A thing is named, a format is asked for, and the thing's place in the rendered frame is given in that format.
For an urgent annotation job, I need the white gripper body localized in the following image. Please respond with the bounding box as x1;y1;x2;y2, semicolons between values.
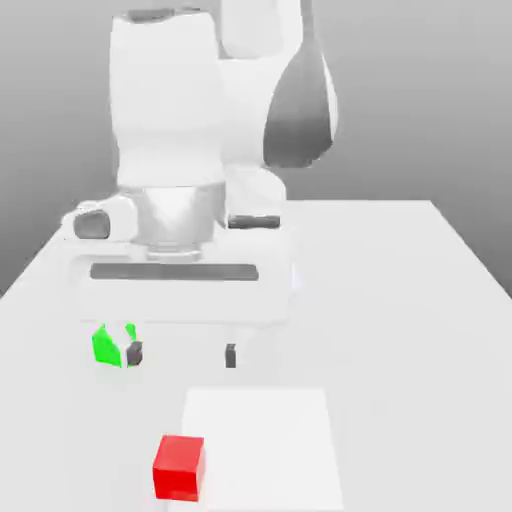
70;252;292;324

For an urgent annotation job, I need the small green cube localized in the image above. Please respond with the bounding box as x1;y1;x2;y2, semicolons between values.
91;322;138;369

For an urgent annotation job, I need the small red cube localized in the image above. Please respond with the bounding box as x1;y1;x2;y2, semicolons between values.
152;434;207;503

